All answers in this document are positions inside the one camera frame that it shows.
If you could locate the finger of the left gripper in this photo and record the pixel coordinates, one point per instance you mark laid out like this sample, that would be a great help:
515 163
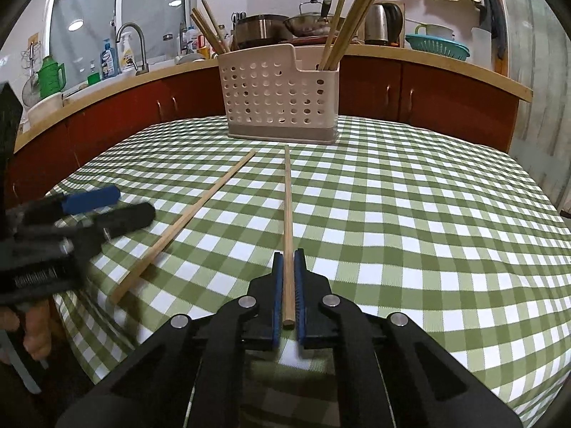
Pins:
89 233
52 208

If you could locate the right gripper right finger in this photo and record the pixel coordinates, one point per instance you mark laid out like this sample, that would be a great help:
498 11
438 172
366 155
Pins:
389 371

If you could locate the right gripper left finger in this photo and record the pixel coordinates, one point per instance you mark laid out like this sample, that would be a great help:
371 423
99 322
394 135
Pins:
189 372

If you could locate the wooden chopstick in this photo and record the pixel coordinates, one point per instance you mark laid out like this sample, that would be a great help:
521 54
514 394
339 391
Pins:
206 33
343 42
331 35
288 313
351 23
172 232
352 12
209 31
216 27
361 14

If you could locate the red kitchen cabinets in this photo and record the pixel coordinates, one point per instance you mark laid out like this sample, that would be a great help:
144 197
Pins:
403 92

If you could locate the person's left hand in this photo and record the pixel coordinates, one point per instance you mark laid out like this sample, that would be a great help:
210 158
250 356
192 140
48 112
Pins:
37 332

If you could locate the green thermos jug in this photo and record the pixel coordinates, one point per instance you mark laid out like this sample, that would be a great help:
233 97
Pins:
52 77

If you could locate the green checkered tablecloth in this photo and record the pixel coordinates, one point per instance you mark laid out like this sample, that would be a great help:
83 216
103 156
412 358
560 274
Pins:
456 236

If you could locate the blue detergent bottle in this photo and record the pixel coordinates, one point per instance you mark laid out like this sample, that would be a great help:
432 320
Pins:
108 59

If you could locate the chrome sink faucet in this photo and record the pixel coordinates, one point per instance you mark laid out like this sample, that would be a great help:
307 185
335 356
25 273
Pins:
138 45

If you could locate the white spray bottle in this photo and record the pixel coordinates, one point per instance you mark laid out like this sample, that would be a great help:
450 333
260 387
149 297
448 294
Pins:
127 58

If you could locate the window with frosted glass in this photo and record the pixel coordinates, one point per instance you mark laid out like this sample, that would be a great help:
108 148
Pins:
75 30

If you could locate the beige perforated utensil holder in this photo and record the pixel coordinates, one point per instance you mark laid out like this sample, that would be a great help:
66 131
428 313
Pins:
278 93

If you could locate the dark metal pot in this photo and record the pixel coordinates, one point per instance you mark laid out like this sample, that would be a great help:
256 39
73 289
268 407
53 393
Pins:
260 30

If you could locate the steel wok with lid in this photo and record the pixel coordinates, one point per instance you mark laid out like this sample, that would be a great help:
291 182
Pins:
311 24

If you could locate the wooden countertop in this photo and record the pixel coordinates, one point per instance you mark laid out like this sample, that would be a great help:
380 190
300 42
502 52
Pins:
110 88

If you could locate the teal plastic colander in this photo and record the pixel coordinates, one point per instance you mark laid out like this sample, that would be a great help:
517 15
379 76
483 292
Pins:
439 46

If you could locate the white plastic jug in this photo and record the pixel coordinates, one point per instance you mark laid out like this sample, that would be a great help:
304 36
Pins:
481 52

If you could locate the white enamel bowl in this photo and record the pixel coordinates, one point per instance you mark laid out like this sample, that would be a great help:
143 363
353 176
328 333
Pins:
435 30

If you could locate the stainless electric kettle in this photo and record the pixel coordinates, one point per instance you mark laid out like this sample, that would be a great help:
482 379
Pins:
371 24

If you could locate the glass sliding door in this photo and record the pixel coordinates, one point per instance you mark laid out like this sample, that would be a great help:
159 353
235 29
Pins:
539 58

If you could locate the dark hanging cloth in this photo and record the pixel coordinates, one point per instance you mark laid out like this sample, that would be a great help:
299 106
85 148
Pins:
492 19

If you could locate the wooden cutting board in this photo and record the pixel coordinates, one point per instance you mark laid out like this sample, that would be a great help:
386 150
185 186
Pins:
391 23

